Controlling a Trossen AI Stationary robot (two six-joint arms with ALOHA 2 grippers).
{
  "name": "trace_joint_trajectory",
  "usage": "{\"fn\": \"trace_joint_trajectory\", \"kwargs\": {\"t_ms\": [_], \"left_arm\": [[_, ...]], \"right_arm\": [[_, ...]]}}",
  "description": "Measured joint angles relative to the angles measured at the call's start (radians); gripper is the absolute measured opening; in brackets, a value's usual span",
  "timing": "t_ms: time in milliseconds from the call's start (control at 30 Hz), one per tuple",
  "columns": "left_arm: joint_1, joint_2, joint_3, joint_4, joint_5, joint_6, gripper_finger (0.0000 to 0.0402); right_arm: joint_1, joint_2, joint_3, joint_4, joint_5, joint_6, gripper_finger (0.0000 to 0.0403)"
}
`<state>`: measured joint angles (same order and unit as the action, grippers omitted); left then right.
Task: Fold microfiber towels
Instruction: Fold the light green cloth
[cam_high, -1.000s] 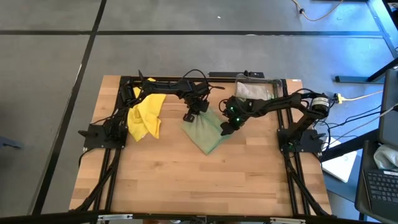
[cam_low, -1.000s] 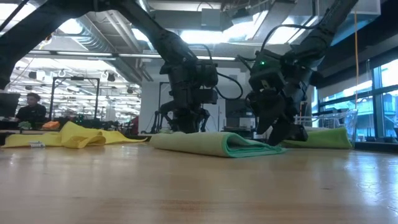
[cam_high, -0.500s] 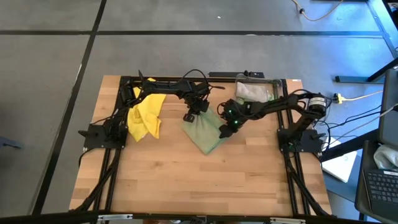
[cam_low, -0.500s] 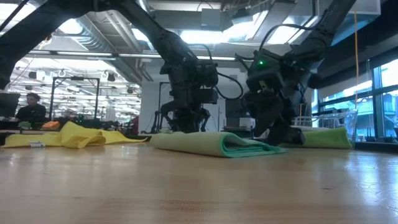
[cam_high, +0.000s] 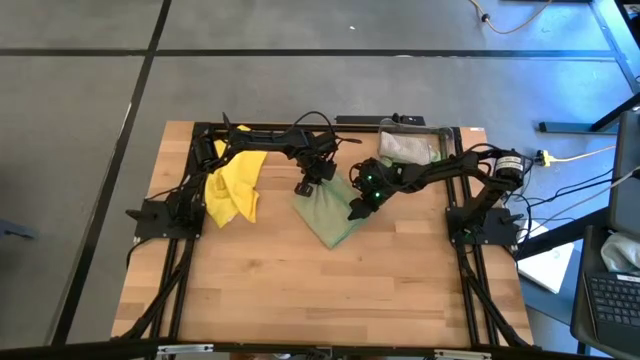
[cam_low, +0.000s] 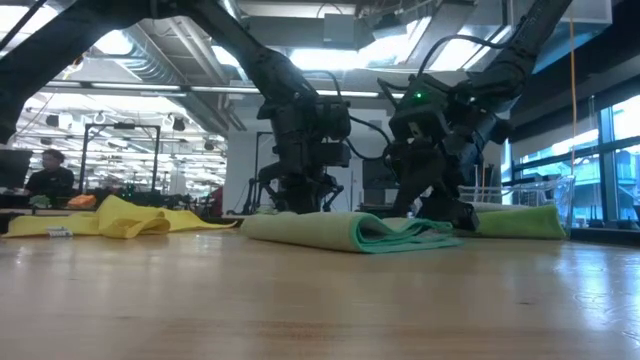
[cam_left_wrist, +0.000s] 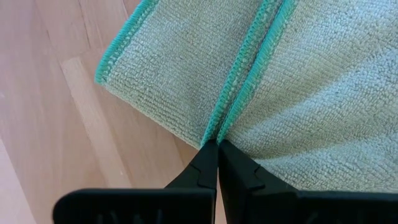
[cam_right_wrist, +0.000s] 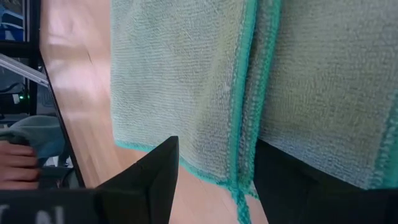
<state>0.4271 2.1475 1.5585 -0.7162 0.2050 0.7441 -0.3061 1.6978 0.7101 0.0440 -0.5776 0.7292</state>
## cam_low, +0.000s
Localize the clear plastic bin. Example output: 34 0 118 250
455 173 576 239

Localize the black equipment cabinet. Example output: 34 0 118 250
360 158 401 207

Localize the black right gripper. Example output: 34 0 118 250
387 73 514 233

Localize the pale green teal-edged towel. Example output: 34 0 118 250
239 210 464 255

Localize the orange object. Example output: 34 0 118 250
66 194 98 211

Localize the black monitor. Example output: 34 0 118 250
0 148 34 191

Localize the bright green microfiber towel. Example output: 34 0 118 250
473 204 567 240

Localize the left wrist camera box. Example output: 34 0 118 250
310 141 353 170

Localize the person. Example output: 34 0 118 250
24 148 77 199

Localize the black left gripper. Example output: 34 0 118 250
257 94 352 215

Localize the yellow microfiber towel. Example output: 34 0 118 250
2 194 239 240

